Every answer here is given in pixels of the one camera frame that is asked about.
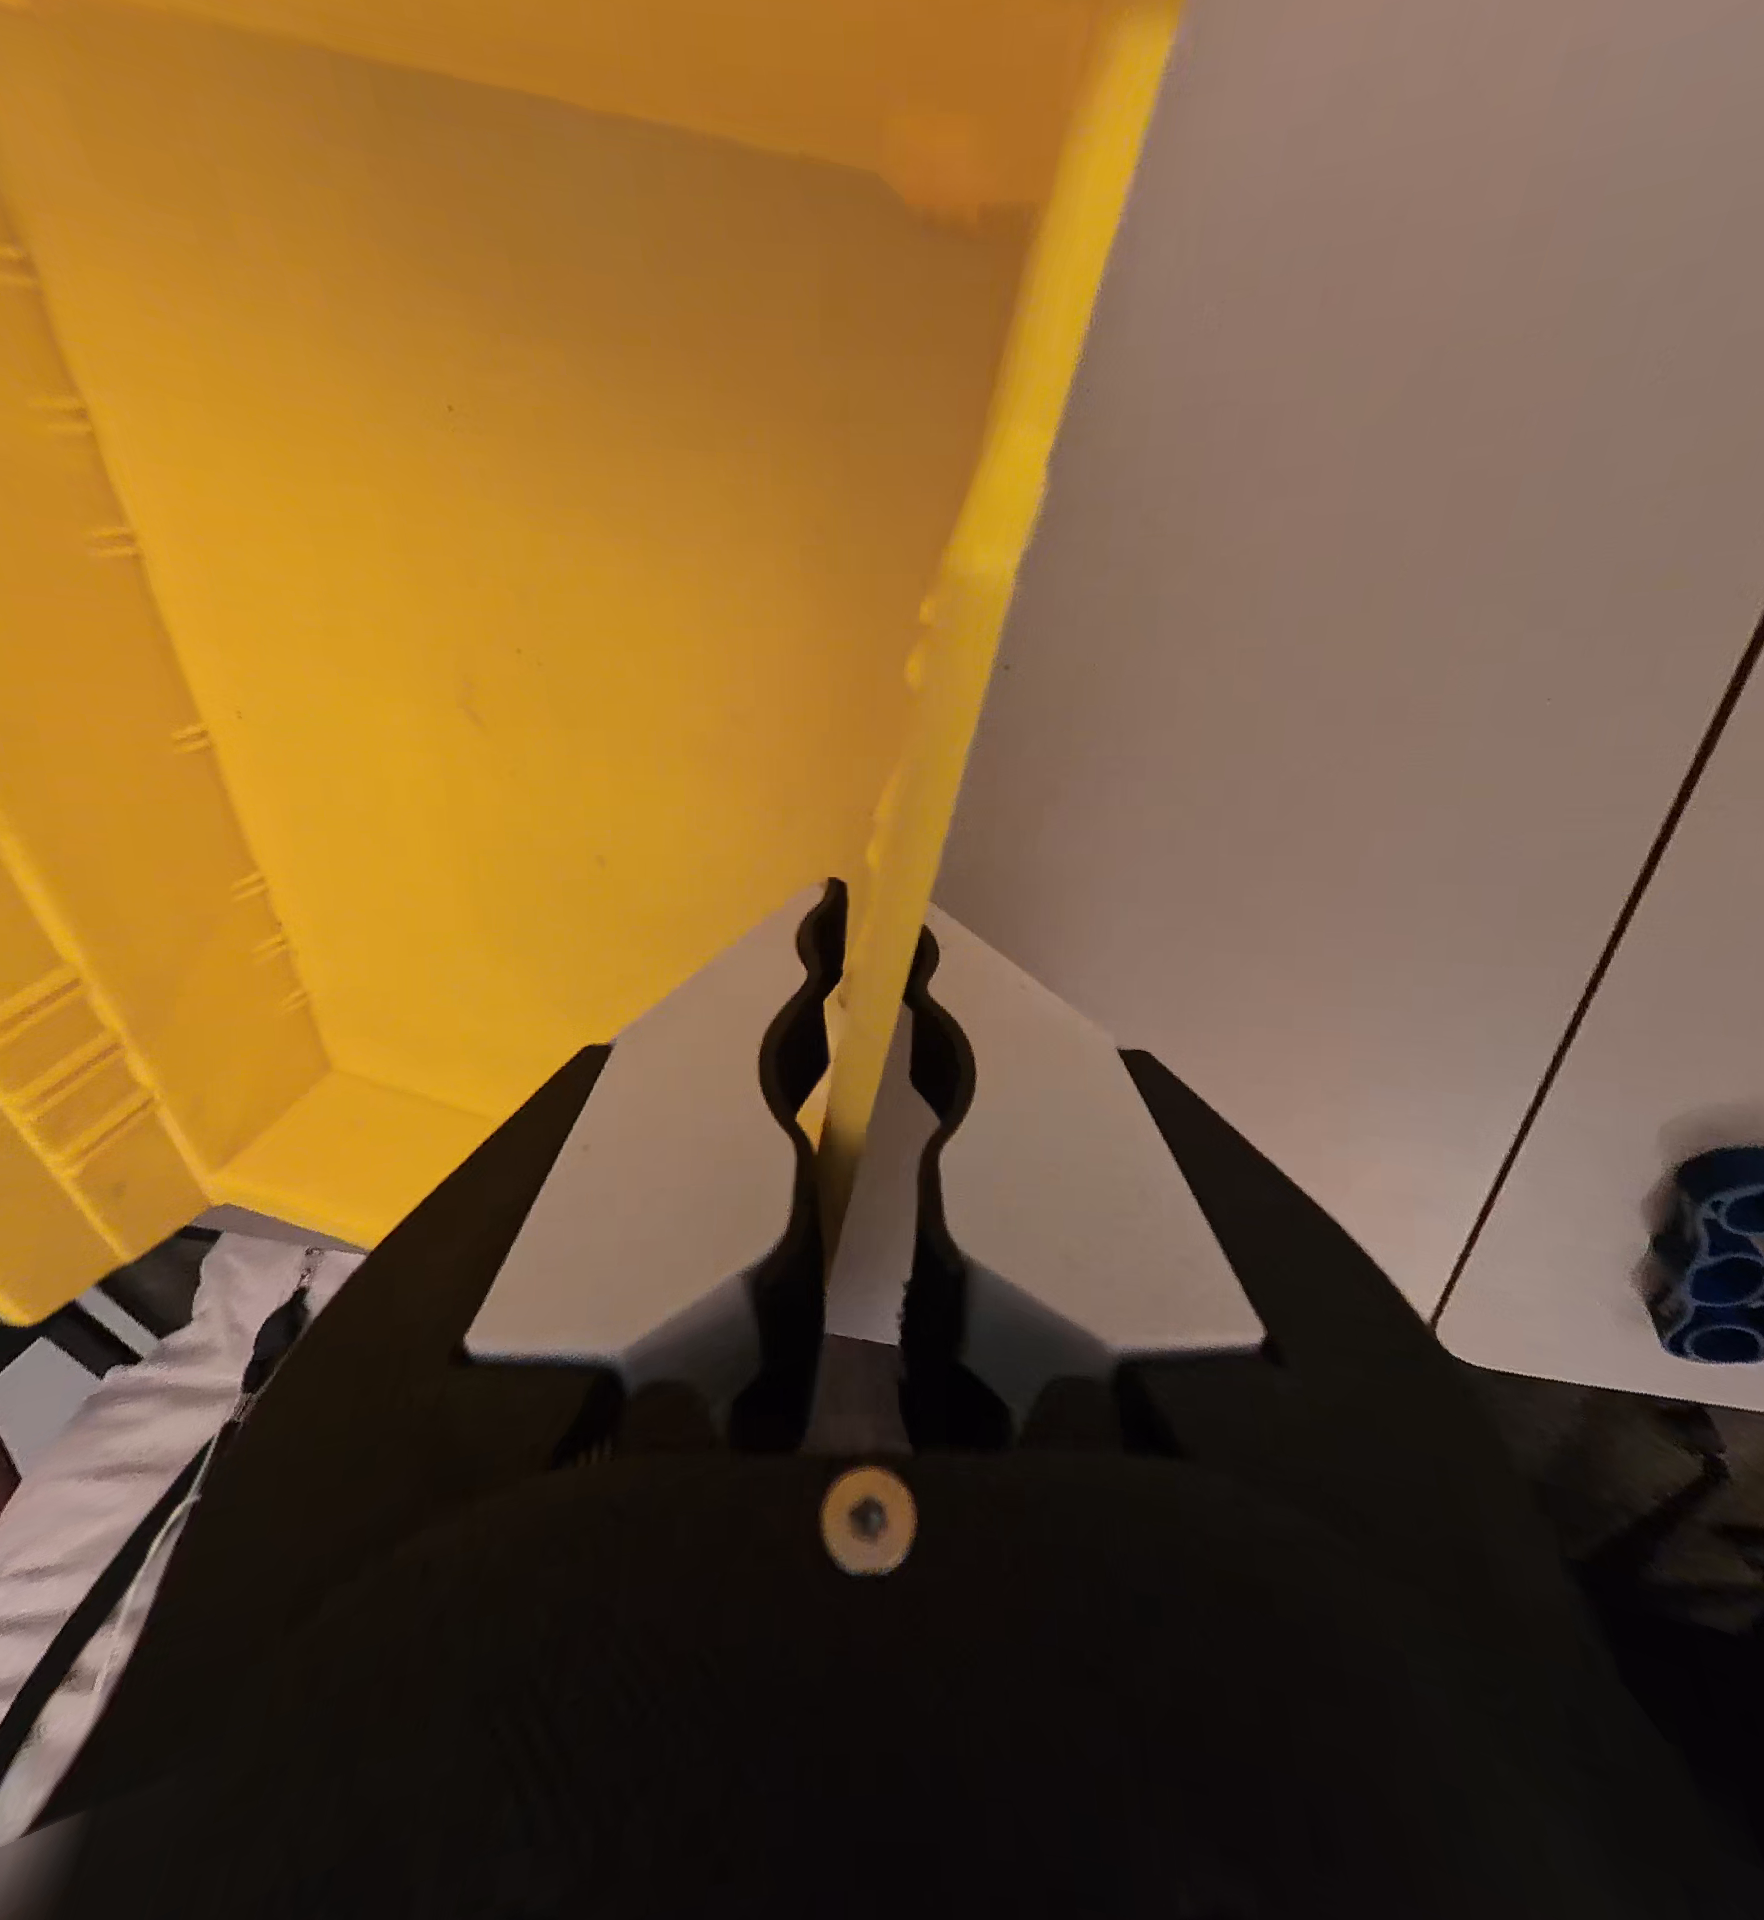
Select person's white garment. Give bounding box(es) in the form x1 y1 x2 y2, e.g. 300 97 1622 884
0 1236 375 1862

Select black metal frame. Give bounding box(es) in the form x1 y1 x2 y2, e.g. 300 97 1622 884
0 1226 225 1412

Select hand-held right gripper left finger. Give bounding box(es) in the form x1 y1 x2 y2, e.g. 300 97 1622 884
463 879 852 1454

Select yellow plastic bin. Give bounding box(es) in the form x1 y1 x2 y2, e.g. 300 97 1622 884
0 0 1185 1330

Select blue tube holder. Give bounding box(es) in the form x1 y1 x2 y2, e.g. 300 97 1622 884
1639 1146 1764 1370

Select black strap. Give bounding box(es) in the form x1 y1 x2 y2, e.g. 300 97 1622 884
0 1282 318 1870

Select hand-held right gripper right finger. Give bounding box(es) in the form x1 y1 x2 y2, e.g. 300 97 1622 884
894 904 1270 1450

